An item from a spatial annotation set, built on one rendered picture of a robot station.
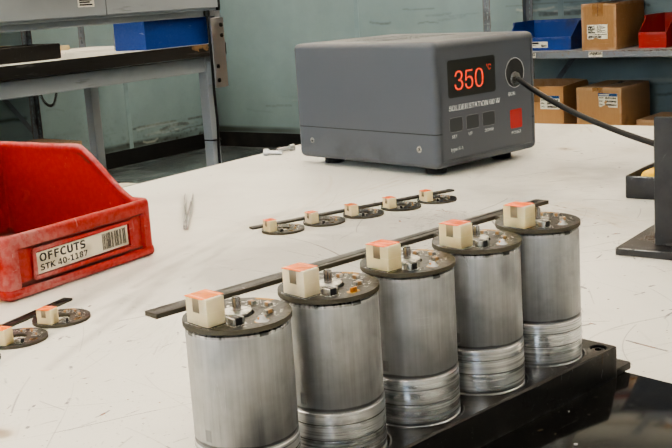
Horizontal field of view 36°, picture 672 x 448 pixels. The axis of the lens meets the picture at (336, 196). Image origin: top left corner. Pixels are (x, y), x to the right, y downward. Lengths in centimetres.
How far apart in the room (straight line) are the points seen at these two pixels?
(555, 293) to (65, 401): 17
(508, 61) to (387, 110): 10
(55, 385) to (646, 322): 22
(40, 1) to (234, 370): 287
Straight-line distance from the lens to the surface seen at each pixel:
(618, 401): 32
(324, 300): 25
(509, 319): 29
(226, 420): 24
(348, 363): 25
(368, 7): 587
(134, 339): 44
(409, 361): 27
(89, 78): 327
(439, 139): 74
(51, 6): 310
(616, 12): 473
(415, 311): 27
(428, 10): 566
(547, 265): 31
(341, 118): 81
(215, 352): 23
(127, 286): 52
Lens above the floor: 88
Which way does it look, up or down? 11 degrees down
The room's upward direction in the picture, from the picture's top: 4 degrees counter-clockwise
